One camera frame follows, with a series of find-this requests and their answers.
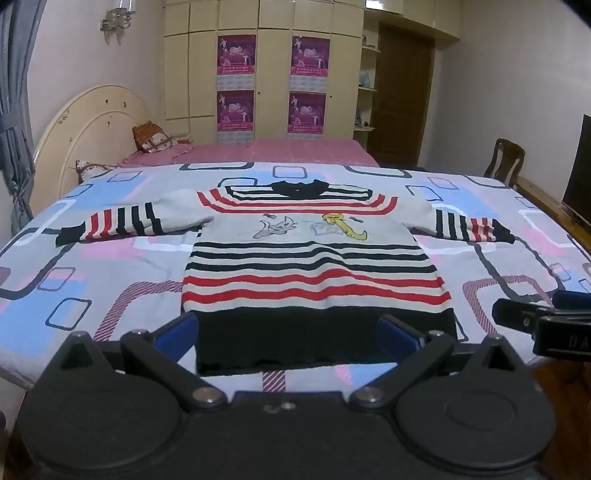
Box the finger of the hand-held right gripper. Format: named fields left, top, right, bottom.
left=492, top=298, right=556, bottom=331
left=551, top=290, right=591, bottom=313

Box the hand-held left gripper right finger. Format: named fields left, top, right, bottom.
left=349, top=314, right=529, bottom=411

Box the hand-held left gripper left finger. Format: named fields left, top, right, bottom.
left=56, top=314, right=229, bottom=413

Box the striped knit sweater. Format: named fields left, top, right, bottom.
left=55, top=179, right=517, bottom=376

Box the patterned bedsheet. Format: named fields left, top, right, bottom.
left=0, top=161, right=591, bottom=393

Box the black screen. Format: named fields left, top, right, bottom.
left=562, top=114, right=591, bottom=219

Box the wooden chair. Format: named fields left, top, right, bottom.
left=483, top=137, right=526, bottom=184

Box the white patterned pillow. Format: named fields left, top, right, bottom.
left=75, top=159, right=123, bottom=184

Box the orange patterned pillow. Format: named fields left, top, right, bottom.
left=132, top=121, right=174, bottom=153

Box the pink bedsheet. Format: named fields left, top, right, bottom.
left=121, top=137, right=380, bottom=168

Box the cream bed headboard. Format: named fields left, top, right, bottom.
left=30, top=84, right=155, bottom=215

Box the brown wooden door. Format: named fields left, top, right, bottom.
left=367, top=23, right=435, bottom=168

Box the cream corner shelf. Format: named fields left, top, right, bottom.
left=353, top=9, right=382, bottom=151

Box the cream wardrobe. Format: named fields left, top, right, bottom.
left=163, top=0, right=366, bottom=145

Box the grey curtain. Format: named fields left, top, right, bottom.
left=0, top=0, right=52, bottom=227

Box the wooden bed frame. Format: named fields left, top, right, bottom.
left=508, top=174, right=591, bottom=260

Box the purple wall poster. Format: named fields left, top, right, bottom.
left=291, top=36, right=331, bottom=92
left=217, top=34, right=257, bottom=90
left=288, top=92, right=326, bottom=140
left=217, top=90, right=255, bottom=141

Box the wall lamp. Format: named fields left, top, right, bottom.
left=100, top=0, right=137, bottom=32

